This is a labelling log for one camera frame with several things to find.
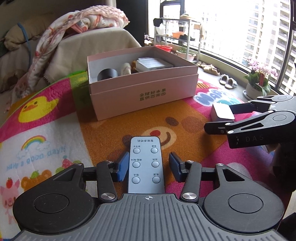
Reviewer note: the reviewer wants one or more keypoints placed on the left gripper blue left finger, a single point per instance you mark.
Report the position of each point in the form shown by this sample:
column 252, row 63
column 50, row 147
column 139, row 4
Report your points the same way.
column 122, row 165

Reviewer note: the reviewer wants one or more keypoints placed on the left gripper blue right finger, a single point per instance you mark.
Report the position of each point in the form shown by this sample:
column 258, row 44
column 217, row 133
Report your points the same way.
column 177, row 167

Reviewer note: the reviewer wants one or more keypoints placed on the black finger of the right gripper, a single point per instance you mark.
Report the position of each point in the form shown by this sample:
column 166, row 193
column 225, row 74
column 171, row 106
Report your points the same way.
column 223, row 127

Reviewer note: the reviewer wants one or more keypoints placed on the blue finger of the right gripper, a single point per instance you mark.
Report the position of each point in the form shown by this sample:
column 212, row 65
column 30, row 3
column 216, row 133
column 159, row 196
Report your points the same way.
column 241, row 108

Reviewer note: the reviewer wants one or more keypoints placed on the white usb charger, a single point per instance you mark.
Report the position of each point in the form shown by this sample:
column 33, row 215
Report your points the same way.
column 221, row 112

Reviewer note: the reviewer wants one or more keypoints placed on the white remote control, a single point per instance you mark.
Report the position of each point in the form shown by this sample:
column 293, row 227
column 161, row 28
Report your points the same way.
column 145, row 174

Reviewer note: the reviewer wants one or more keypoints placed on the cream lotion tube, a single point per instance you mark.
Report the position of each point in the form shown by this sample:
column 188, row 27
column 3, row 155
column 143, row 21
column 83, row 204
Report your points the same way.
column 126, row 69

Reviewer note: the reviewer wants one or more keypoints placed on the white product box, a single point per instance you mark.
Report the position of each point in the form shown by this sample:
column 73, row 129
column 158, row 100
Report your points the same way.
column 149, row 64

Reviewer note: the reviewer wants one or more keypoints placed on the brown bear figurine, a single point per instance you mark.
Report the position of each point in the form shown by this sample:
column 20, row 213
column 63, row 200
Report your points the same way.
column 133, row 66

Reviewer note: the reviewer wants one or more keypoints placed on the potted pink flower plant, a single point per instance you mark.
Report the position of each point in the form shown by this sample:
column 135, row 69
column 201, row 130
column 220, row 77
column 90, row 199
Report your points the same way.
column 258, row 78

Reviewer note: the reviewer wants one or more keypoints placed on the grey slippers pair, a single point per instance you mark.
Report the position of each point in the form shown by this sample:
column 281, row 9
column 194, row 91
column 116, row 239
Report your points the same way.
column 227, row 82

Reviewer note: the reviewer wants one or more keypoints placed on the colourful cartoon play mat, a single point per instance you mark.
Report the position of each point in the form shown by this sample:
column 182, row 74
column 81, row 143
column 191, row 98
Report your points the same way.
column 34, row 151

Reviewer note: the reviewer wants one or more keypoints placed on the pink cardboard box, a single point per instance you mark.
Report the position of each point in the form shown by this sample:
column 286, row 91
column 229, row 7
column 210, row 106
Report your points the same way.
column 127, row 93

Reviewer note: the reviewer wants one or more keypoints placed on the red plastic basin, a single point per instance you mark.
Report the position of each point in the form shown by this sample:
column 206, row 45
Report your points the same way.
column 163, row 47

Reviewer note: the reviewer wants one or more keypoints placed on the metal balcony shelf rack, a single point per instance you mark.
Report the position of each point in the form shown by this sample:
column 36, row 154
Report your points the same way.
column 183, row 32

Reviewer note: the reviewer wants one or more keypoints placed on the beige covered sofa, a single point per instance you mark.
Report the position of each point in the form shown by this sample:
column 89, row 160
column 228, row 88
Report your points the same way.
column 69, row 56

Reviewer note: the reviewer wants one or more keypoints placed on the pink floral blanket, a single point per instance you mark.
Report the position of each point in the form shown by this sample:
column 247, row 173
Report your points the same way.
column 68, row 25

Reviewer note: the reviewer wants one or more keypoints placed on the beige pillow with blue strap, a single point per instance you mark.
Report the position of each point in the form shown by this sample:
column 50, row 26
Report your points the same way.
column 33, row 26

